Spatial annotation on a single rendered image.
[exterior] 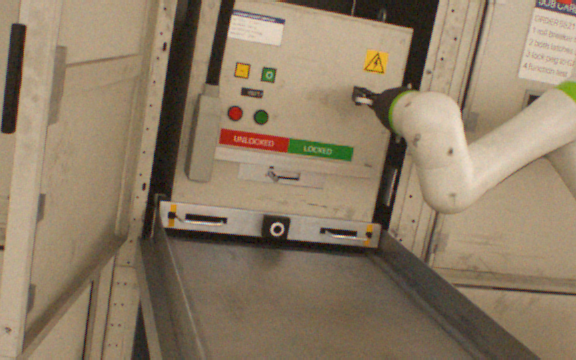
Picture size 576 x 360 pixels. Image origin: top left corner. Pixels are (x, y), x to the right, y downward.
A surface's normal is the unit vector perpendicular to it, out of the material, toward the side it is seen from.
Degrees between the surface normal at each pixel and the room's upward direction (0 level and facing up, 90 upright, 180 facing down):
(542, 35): 90
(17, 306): 90
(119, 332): 90
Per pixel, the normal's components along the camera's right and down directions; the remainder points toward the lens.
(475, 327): -0.95, -0.11
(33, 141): -0.02, 0.22
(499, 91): 0.26, 0.26
